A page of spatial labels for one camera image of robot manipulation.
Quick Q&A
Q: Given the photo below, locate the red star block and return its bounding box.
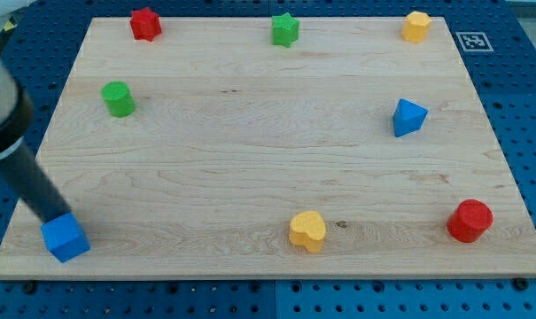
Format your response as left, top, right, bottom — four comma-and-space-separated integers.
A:
129, 7, 162, 42

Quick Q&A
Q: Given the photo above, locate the yellow heart block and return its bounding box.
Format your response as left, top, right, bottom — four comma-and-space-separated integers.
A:
288, 211, 326, 253

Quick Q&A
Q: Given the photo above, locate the wooden board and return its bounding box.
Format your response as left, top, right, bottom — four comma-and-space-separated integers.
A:
0, 17, 536, 281

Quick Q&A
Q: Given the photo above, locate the green cylinder block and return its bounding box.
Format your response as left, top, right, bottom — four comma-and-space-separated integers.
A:
101, 82, 136, 118

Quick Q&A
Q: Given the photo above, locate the blue triangle block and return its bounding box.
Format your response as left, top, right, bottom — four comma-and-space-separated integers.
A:
392, 98, 429, 137

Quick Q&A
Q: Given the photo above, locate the white fiducial marker tag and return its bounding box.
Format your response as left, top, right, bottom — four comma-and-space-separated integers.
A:
456, 31, 493, 52

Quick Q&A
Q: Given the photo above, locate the yellow black striped tape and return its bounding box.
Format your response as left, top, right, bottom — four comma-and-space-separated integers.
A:
0, 16, 18, 52

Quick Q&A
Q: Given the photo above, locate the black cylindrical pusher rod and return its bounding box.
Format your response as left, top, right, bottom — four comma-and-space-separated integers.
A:
0, 140, 71, 222

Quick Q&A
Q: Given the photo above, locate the blue cube block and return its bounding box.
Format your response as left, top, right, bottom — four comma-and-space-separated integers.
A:
41, 213, 90, 263

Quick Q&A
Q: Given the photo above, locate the red cylinder block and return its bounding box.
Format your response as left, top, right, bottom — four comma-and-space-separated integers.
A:
447, 198, 493, 243

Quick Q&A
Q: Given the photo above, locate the yellow hexagon block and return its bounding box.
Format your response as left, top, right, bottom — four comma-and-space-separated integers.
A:
401, 11, 432, 43

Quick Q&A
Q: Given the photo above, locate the green star block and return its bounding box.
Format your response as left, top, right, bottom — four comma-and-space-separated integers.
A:
272, 12, 299, 48

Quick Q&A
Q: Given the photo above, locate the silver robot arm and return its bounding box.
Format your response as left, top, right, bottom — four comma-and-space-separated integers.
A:
0, 59, 71, 222

